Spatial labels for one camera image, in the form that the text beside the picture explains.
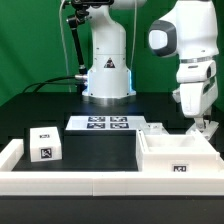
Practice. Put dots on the white fence bar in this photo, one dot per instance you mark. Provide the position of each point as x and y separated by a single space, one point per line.
110 184
11 154

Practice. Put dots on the white cabinet top block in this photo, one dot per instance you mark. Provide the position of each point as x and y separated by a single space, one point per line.
45 144

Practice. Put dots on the white marker base plate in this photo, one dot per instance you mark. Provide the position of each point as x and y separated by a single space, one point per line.
87 123

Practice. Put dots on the white left fence bar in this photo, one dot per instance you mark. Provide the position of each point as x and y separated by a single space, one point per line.
11 154

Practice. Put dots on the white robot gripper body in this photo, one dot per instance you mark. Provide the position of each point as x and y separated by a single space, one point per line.
197 98

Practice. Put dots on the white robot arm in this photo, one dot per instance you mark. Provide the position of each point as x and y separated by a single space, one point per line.
189 30

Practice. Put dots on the black camera stand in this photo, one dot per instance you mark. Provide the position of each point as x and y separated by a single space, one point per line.
78 18

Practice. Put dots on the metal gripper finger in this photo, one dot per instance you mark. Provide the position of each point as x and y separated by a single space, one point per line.
200 123

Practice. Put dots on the white front fence bar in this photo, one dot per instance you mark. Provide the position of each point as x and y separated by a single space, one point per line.
110 184

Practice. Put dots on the white cabinet body box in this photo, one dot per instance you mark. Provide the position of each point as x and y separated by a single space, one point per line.
176 153

